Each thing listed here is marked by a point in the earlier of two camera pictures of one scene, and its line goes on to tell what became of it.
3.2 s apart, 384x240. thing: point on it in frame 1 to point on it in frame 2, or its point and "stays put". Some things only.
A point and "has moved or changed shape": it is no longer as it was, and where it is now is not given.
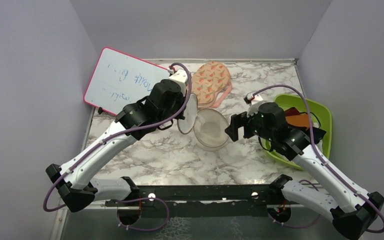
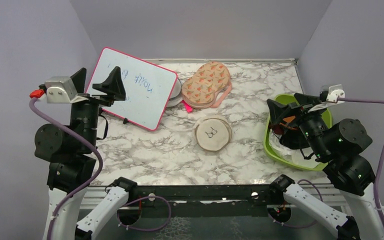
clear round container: [211, 128] has moved or changed shape
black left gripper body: [168, 113] to [86, 113]
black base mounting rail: [204, 201] stays put
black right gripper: [238, 121] to [305, 102]
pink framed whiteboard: [118, 78] stays put
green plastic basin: [286, 101] stays put
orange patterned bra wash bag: [211, 83] stays put
